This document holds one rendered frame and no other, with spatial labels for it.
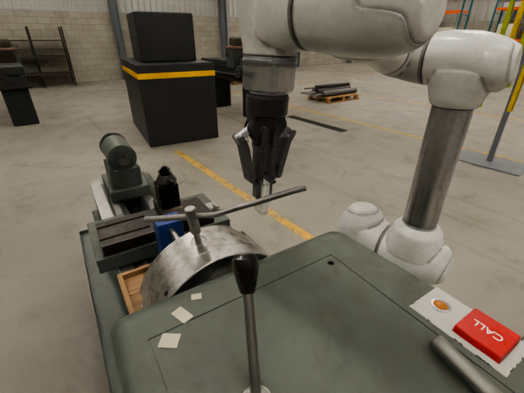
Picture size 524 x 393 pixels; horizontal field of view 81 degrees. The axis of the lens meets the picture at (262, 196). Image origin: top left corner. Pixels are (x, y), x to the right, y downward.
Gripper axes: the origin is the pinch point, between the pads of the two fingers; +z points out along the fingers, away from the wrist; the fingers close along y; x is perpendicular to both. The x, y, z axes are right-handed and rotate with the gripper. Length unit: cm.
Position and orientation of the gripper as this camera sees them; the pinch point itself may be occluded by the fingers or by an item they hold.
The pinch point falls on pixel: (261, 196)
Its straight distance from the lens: 62.2
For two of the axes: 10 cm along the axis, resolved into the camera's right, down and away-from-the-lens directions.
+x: 5.4, 4.0, -7.4
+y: -8.4, 2.0, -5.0
